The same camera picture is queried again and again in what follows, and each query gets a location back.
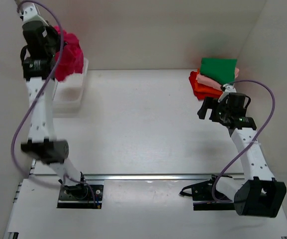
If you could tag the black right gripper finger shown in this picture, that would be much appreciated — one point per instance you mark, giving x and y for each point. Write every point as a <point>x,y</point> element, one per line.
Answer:
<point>214,112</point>
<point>207,104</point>

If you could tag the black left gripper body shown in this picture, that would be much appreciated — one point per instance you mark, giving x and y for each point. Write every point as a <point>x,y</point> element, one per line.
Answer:
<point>55,40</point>

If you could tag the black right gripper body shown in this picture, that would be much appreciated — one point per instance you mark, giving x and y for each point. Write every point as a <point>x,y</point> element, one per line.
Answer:
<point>225,111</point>

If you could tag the magenta t-shirt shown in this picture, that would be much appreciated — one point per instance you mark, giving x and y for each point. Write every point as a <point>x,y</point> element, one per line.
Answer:
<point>72,60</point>

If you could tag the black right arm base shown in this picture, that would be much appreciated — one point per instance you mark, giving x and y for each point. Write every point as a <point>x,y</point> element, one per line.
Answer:
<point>201,194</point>

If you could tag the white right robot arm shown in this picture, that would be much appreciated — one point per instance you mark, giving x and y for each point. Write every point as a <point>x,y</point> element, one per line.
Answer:
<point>261,195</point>

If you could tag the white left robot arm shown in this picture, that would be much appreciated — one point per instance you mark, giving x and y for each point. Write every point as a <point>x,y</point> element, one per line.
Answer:
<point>42,144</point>

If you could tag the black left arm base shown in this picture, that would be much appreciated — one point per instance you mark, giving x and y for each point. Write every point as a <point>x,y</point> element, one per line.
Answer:
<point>80,196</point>

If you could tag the red folded t-shirt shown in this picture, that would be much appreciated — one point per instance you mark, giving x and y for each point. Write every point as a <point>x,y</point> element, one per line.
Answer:
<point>201,91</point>

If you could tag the orange folded t-shirt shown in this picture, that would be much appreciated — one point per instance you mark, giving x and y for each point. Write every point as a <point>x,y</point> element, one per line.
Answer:
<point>205,85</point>

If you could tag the pink folded t-shirt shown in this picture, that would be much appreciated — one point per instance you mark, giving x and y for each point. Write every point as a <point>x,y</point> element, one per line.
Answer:
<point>214,81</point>

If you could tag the green folded t-shirt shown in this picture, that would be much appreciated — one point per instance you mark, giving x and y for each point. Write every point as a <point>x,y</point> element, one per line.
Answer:
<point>220,70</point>

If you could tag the white plastic basket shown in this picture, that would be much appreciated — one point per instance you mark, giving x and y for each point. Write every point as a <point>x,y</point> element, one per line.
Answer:
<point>67,95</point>

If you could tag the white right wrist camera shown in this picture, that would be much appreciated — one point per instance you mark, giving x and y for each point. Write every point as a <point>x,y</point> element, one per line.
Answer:
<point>226,90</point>

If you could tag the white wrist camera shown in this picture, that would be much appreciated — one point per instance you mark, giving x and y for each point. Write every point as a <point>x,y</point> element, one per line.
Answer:
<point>226,90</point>
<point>29,12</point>

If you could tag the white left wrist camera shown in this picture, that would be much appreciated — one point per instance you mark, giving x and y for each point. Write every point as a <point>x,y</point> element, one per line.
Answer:
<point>29,12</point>

